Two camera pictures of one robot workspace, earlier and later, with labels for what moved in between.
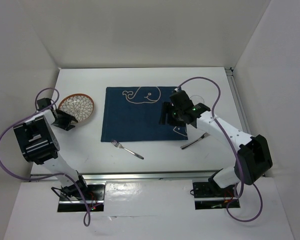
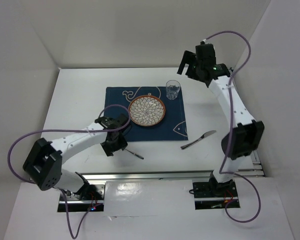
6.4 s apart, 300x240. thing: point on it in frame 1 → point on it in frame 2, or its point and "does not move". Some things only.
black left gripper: x=68 y=118 → x=121 y=143
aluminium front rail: x=187 y=176 does not move
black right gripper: x=167 y=107 → x=187 y=58
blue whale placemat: x=133 y=114 does not move
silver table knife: x=205 y=135 does not move
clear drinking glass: x=196 y=99 → x=173 y=87
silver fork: x=118 y=145 does not move
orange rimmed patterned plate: x=79 y=106 → x=146 y=110
